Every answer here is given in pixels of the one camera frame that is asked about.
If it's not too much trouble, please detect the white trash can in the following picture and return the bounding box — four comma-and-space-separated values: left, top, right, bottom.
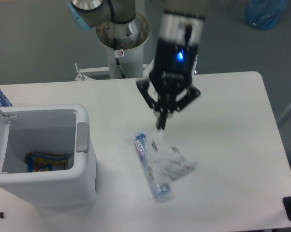
0, 104, 97, 207

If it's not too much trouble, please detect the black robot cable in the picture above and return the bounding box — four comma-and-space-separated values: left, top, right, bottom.
113, 38, 126, 79

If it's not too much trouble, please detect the colourful snack wrapper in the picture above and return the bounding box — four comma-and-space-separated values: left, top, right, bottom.
25, 152, 69, 173

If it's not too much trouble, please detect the white plastic bag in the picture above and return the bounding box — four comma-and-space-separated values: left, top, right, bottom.
145, 129, 198, 184

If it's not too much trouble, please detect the blue plastic bag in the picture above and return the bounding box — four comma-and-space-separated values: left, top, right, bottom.
244, 0, 289, 30

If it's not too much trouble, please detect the clear plastic water bottle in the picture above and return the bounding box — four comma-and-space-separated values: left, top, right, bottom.
133, 133, 172, 203

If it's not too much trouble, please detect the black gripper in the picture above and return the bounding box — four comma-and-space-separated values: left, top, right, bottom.
136, 38, 201, 130

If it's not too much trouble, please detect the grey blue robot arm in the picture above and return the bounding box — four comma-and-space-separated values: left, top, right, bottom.
68, 0, 208, 130

